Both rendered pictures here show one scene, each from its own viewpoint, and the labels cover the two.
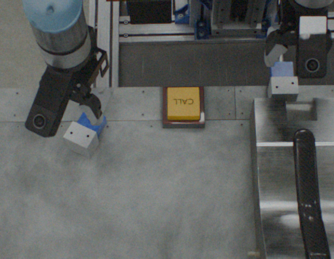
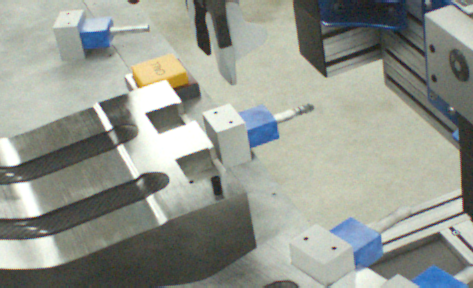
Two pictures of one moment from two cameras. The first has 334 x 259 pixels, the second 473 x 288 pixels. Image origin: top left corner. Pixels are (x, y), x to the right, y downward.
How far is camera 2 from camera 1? 1.39 m
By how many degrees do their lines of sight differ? 54
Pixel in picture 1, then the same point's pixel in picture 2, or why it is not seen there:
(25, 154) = (49, 25)
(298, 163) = (83, 146)
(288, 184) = (47, 148)
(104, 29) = (448, 211)
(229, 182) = not seen: hidden behind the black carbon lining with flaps
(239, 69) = not seen: outside the picture
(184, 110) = (145, 73)
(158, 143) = (104, 93)
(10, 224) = not seen: outside the picture
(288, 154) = (93, 131)
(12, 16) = (451, 183)
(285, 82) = (227, 117)
